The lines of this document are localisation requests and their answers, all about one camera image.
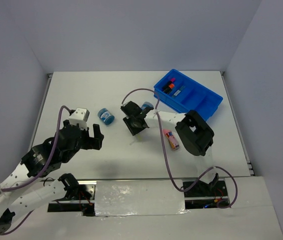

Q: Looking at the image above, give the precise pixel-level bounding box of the blue compartment tray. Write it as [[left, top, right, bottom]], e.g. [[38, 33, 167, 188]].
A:
[[154, 69, 223, 121]]

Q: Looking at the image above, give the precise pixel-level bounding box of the pink cap glue tube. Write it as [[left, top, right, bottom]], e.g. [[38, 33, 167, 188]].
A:
[[162, 129, 180, 151]]

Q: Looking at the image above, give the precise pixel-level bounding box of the green thin pen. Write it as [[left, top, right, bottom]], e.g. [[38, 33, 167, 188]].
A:
[[171, 90, 181, 98]]

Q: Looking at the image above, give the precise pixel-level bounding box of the orange tip black highlighter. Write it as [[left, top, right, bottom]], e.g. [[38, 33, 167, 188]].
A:
[[162, 83, 175, 94]]

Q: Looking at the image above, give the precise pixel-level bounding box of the blue jar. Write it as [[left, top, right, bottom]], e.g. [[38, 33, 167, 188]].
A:
[[97, 108, 115, 126], [140, 101, 154, 110]]

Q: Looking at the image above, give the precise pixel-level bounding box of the silver foil plate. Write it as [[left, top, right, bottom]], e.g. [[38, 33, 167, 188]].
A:
[[94, 180, 187, 217]]

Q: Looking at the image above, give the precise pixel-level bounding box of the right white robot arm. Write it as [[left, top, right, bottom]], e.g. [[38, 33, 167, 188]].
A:
[[120, 101, 219, 196]]

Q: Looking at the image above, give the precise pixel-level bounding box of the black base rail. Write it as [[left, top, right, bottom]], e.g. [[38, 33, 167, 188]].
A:
[[47, 180, 230, 217]]

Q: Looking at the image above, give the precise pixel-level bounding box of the blue thin pen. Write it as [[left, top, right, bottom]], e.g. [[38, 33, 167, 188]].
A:
[[174, 85, 185, 97]]

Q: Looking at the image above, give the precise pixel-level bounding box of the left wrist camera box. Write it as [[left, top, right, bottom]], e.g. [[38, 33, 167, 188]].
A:
[[68, 107, 90, 128]]

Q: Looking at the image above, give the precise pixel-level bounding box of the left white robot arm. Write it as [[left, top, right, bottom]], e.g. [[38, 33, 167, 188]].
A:
[[0, 120, 104, 236]]

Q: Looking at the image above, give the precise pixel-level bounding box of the pink cap black highlighter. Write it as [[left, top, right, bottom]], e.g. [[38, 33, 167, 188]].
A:
[[165, 77, 176, 87]]

